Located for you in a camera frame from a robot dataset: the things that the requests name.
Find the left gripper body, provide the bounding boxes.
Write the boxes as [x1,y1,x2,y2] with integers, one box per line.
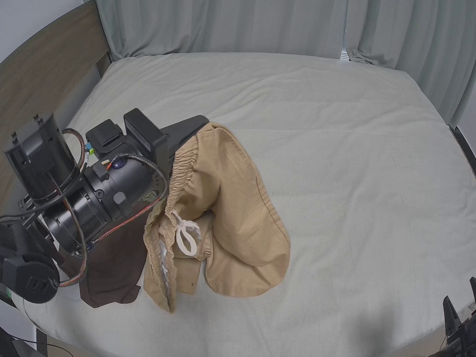
[61,108,176,254]

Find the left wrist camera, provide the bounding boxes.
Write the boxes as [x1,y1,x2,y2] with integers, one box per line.
[86,119,124,160]

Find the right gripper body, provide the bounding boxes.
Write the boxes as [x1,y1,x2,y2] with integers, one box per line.
[444,313,476,349]

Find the pale green curtain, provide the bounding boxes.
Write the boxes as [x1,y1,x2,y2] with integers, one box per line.
[344,0,476,125]
[91,0,350,61]

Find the brown garment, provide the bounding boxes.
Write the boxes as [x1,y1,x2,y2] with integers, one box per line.
[59,199,149,308]

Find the bed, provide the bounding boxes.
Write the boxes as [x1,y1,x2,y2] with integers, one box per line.
[0,0,476,357]

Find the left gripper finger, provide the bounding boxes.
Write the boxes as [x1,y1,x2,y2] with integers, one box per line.
[166,115,211,159]

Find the tan shorts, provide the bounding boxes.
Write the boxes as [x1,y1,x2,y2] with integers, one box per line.
[143,122,291,313]

